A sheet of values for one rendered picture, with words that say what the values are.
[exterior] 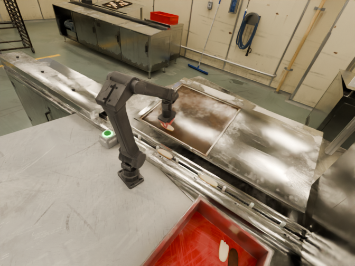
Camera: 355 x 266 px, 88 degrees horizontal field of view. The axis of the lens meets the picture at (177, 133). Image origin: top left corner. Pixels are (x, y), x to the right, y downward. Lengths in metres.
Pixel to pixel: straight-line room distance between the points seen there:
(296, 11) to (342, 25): 0.76
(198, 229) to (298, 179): 0.57
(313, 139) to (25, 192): 1.53
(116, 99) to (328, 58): 3.80
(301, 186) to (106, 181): 0.95
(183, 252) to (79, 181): 0.57
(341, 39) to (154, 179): 3.65
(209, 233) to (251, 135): 0.62
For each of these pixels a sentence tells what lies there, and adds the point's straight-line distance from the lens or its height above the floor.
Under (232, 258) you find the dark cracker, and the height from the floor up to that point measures 0.83.
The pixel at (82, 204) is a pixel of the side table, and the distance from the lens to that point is 0.95.
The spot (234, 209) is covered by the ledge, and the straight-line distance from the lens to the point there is 0.92.
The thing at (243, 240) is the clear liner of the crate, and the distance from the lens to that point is 0.86.
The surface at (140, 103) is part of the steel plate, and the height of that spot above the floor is 0.82.
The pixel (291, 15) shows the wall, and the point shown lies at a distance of 4.34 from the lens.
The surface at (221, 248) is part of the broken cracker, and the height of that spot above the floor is 0.83.
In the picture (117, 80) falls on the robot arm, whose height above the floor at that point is 1.35.
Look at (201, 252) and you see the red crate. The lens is 0.85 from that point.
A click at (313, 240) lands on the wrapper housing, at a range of 0.93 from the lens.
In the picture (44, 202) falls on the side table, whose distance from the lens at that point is 1.01.
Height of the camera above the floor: 1.62
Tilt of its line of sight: 40 degrees down
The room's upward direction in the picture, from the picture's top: 9 degrees clockwise
